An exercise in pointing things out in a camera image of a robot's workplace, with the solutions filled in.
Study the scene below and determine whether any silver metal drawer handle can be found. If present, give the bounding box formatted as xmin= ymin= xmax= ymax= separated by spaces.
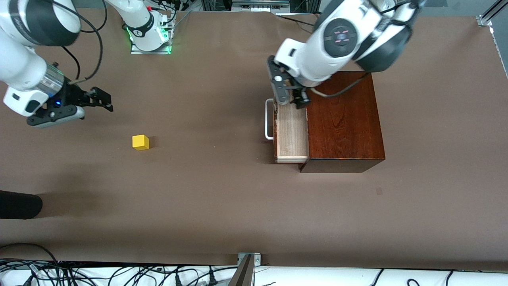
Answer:
xmin=265 ymin=99 xmax=275 ymax=141

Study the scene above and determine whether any light wood drawer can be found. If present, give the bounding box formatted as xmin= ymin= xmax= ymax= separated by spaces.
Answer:
xmin=274 ymin=100 xmax=309 ymax=164

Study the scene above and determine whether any dark red wooden cabinet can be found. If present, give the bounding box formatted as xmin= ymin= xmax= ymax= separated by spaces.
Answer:
xmin=298 ymin=71 xmax=385 ymax=173

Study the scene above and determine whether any black ribbed cylinder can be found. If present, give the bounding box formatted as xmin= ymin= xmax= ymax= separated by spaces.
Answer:
xmin=0 ymin=190 xmax=43 ymax=220

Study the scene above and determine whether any brown table cover sheet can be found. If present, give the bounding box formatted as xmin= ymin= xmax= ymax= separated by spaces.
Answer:
xmin=0 ymin=10 xmax=508 ymax=271

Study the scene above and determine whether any white sheet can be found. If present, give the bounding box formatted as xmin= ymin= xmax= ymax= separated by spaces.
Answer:
xmin=0 ymin=264 xmax=508 ymax=286

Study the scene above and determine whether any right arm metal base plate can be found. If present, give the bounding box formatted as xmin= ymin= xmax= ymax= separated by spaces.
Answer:
xmin=130 ymin=43 xmax=172 ymax=55

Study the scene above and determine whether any silver metal corner bracket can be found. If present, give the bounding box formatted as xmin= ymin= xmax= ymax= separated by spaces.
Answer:
xmin=237 ymin=252 xmax=262 ymax=266

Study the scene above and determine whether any dark aluminium frame strut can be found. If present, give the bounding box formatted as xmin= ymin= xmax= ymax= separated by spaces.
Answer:
xmin=228 ymin=254 xmax=254 ymax=286

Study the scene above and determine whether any black cable with plug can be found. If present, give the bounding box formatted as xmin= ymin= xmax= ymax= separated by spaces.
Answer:
xmin=187 ymin=266 xmax=239 ymax=286
xmin=119 ymin=266 xmax=184 ymax=286

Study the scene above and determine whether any silver aluminium frame profile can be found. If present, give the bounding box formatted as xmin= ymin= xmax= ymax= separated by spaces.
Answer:
xmin=476 ymin=0 xmax=508 ymax=27

